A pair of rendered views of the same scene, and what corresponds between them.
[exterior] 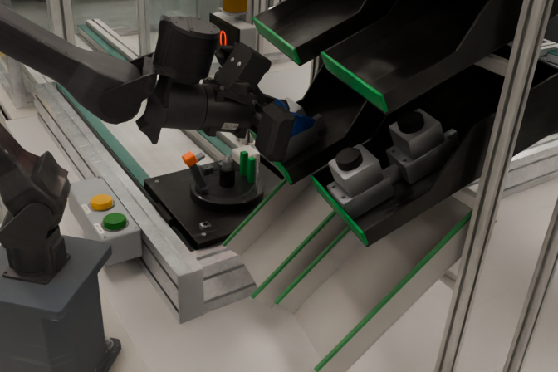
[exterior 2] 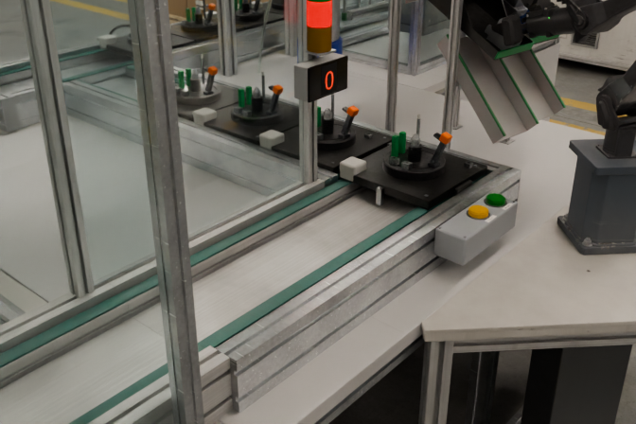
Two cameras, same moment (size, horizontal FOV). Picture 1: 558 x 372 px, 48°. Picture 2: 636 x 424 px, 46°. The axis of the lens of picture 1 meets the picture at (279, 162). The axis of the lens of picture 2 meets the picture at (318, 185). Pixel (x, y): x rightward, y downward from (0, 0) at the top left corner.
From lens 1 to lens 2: 2.21 m
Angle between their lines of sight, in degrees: 89
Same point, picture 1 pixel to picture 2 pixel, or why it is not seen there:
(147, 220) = (476, 192)
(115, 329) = (545, 228)
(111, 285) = (509, 241)
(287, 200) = (473, 98)
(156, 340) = (538, 212)
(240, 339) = not seen: hidden behind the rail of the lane
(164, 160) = (345, 234)
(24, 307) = not seen: outside the picture
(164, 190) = (435, 189)
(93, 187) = (457, 225)
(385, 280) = (517, 75)
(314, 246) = (512, 87)
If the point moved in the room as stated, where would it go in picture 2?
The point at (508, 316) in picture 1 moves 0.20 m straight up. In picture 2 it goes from (405, 126) to (408, 61)
